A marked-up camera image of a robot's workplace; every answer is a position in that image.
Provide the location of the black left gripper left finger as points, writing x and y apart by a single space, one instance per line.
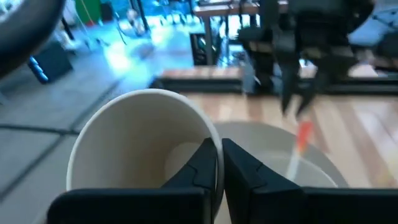
199 174

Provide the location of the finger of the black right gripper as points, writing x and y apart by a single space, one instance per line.
309 93
289 84

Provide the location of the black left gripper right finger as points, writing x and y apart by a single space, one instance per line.
245 180

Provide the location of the white paper cup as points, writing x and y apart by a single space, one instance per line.
130 140

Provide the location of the grey round plate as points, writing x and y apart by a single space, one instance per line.
248 137

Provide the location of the white round bowl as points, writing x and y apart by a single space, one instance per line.
314 175

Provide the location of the wooden workbench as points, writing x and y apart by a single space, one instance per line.
217 11

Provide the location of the round floor fan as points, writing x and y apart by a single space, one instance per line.
133 23

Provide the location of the black computer tower blue lights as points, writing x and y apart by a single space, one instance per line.
53 62

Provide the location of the green board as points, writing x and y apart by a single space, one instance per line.
88 11

